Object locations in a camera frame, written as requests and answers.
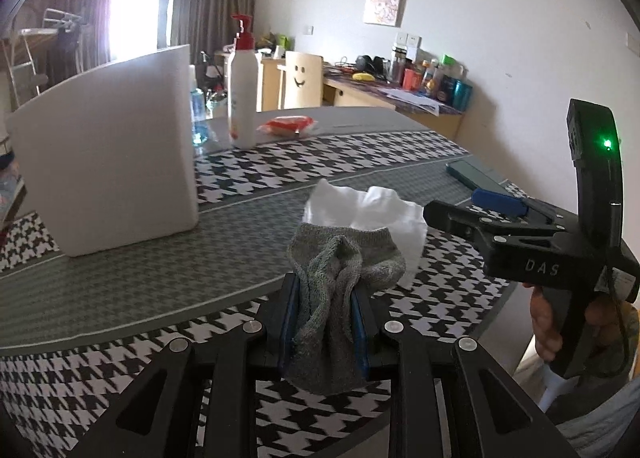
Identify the red white packet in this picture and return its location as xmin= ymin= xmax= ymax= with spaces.
xmin=257 ymin=115 xmax=317 ymax=138

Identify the right hand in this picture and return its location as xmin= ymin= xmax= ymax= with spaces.
xmin=522 ymin=281 xmax=629 ymax=364

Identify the cartoon wall picture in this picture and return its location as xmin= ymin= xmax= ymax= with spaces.
xmin=363 ymin=0 xmax=401 ymax=26

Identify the metal bunk bed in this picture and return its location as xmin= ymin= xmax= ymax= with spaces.
xmin=1 ymin=8 xmax=86 ymax=111

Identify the wooden desk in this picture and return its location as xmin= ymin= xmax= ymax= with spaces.
xmin=256 ymin=54 xmax=464 ymax=140

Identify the left brown curtain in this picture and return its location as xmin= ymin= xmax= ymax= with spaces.
xmin=42 ymin=0 xmax=111 ymax=85

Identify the dark phone on table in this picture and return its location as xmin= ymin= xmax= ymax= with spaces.
xmin=446 ymin=160 xmax=508 ymax=195

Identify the white red pump bottle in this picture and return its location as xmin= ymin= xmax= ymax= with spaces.
xmin=227 ymin=14 xmax=259 ymax=149

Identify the grey sock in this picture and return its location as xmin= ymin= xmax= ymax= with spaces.
xmin=286 ymin=223 xmax=406 ymax=396

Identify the wooden smiley chair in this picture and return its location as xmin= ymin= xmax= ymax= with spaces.
xmin=279 ymin=51 xmax=324 ymax=109

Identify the white styrofoam box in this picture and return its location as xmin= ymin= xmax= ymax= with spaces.
xmin=6 ymin=46 xmax=198 ymax=256

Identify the houndstooth table cloth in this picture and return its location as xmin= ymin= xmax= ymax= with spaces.
xmin=1 ymin=110 xmax=528 ymax=457

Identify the white tissue cloth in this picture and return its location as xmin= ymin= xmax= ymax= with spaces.
xmin=302 ymin=179 xmax=427 ymax=289

